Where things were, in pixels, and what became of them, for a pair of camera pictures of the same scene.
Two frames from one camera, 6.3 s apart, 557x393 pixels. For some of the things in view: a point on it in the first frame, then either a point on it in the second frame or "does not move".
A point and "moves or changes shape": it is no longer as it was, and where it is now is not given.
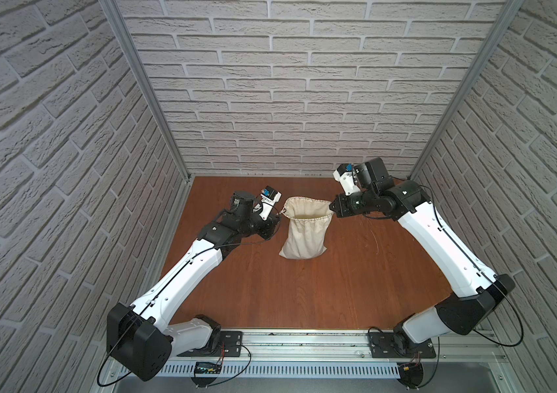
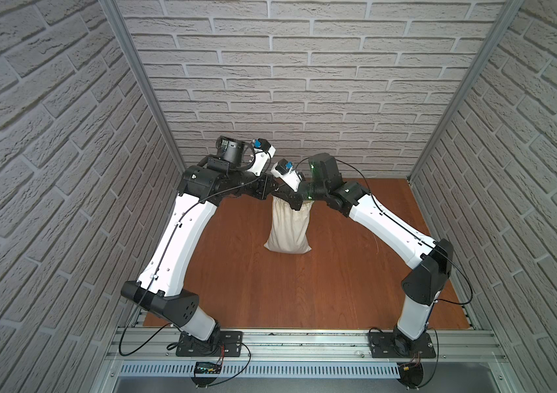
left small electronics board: x=206 y=373 does not move
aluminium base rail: x=379 y=346 does not move
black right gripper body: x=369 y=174 to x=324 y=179
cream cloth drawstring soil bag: x=310 y=221 moves or changes shape
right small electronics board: x=411 y=374 does not move
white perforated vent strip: x=269 y=370 does not move
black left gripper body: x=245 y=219 to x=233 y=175
